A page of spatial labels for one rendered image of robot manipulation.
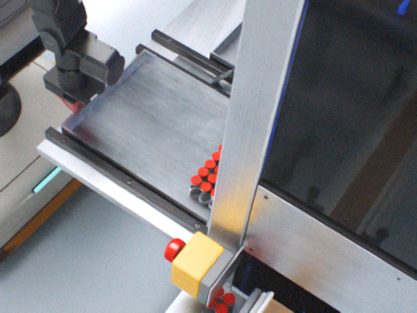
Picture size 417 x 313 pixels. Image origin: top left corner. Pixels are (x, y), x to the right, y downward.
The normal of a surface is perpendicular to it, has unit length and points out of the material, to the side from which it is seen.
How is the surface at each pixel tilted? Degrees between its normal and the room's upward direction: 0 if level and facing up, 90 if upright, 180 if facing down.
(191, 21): 0
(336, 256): 90
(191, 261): 0
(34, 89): 0
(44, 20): 99
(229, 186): 90
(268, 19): 90
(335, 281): 90
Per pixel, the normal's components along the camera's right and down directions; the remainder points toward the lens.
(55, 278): 0.08, -0.57
